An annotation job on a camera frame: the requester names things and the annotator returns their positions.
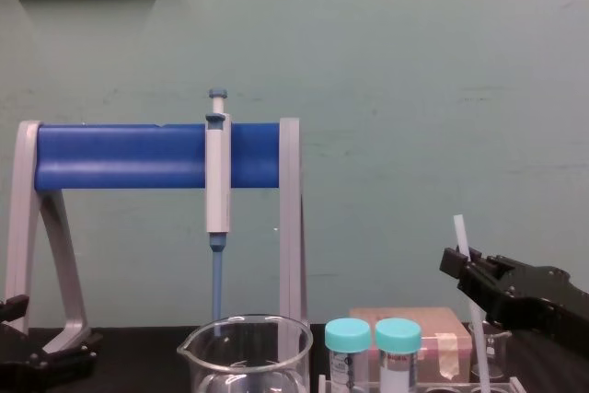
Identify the brown cardboard box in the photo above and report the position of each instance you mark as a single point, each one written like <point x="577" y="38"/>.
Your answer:
<point x="437" y="321"/>

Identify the clear white stirring rod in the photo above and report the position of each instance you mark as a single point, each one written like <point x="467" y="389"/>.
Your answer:
<point x="461" y="232"/>

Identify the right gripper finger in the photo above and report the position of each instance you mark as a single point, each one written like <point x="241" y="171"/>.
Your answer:
<point x="465" y="280"/>
<point x="492" y="263"/>

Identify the large clear glass beaker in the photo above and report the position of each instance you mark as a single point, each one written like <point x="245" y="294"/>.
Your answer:
<point x="280" y="351"/>

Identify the blue and grey pipette stand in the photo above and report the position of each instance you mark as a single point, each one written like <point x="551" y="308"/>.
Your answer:
<point x="119" y="156"/>

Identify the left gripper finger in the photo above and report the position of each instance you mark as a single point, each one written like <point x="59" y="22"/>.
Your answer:
<point x="14" y="309"/>
<point x="69" y="349"/>

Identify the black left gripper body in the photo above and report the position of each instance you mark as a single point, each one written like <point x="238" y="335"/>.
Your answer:
<point x="20" y="372"/>

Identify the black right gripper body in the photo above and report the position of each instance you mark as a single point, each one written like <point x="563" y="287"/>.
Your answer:
<point x="547" y="296"/>

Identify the small clear glass beaker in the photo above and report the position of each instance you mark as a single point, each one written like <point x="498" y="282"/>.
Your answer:
<point x="497" y="351"/>

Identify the teal capped sample tube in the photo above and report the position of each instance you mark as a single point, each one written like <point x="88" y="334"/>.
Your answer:
<point x="347" y="335"/>
<point x="397" y="335"/>

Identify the white and blue pipette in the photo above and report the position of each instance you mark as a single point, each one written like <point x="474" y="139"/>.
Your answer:
<point x="218" y="181"/>

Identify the clear acrylic tube rack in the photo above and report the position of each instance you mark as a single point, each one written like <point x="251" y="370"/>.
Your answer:
<point x="324" y="386"/>

